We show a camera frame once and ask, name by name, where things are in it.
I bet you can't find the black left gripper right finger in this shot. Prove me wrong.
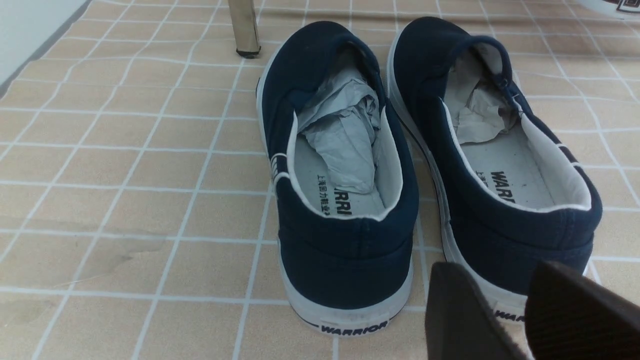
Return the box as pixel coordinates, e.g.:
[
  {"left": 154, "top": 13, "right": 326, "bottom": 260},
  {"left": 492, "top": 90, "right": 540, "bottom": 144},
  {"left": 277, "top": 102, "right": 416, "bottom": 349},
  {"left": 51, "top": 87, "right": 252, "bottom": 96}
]
[{"left": 525, "top": 261, "right": 640, "bottom": 360}]

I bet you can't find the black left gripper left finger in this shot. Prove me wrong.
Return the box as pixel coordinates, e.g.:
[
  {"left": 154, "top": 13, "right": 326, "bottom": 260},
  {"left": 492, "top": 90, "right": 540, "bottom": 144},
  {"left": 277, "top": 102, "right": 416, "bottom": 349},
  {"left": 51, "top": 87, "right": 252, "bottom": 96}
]
[{"left": 425, "top": 262, "right": 528, "bottom": 360}]

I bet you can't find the right navy slip-on shoe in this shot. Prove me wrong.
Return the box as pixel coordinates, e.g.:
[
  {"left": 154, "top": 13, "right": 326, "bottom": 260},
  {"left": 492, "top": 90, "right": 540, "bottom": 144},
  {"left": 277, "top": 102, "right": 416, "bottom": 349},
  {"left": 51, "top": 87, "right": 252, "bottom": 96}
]
[{"left": 386, "top": 16, "right": 603, "bottom": 324}]

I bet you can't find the navy slip-on shoe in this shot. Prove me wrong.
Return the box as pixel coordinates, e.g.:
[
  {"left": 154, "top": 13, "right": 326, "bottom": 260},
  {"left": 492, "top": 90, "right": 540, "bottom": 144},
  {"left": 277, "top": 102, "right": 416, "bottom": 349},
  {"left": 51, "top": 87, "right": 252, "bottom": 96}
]
[
  {"left": 386, "top": 16, "right": 603, "bottom": 324},
  {"left": 256, "top": 21, "right": 419, "bottom": 338}
]

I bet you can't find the left navy slip-on shoe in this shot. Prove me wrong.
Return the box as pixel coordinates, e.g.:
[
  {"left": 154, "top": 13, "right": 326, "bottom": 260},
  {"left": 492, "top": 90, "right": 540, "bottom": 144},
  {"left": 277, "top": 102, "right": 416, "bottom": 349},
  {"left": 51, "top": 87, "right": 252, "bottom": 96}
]
[{"left": 256, "top": 21, "right": 419, "bottom": 338}]

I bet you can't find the steel shoe rack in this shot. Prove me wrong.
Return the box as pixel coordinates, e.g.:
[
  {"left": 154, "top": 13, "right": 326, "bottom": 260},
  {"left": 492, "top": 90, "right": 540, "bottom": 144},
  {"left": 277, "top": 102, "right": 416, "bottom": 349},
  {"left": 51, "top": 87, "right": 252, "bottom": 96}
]
[{"left": 227, "top": 0, "right": 261, "bottom": 59}]

